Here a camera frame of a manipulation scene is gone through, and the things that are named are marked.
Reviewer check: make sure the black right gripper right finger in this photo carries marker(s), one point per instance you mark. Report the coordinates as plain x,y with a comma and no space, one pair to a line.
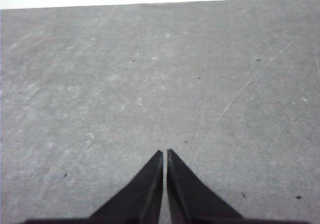
192,199

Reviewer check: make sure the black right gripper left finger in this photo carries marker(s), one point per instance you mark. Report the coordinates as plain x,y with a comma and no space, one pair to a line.
140,199

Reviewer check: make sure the grey table cloth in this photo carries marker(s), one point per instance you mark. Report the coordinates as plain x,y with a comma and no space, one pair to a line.
125,71

